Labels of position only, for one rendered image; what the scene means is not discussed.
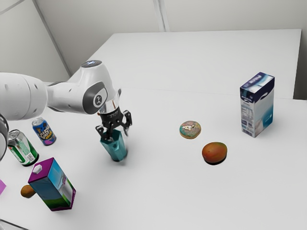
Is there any frosted donut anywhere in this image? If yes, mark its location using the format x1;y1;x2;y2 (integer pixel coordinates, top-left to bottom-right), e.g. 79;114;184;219
179;120;202;139

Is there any orange-red mango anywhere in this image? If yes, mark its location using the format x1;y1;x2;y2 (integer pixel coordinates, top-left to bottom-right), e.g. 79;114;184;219
201;141;228;163

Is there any small brown fruit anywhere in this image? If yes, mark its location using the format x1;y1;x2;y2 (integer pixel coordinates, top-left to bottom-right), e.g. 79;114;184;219
20;184;35;199

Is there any purple-topped carton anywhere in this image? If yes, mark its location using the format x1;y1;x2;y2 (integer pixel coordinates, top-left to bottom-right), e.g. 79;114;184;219
28;157;77;212

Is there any teal faceted mug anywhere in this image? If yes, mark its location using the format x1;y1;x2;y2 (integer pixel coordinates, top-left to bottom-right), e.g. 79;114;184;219
99;128;128;162

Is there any green drink can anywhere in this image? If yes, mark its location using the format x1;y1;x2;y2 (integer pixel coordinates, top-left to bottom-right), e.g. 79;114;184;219
7;129;40;167

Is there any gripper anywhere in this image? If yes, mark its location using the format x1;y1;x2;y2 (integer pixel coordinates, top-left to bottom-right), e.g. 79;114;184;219
95;107;133;142

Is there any blue and white carton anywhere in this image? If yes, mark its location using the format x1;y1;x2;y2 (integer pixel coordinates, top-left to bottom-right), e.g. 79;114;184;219
239;72;275;138

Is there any blue drink can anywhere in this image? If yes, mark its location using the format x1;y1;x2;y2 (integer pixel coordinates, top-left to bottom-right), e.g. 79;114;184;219
32;117;57;146

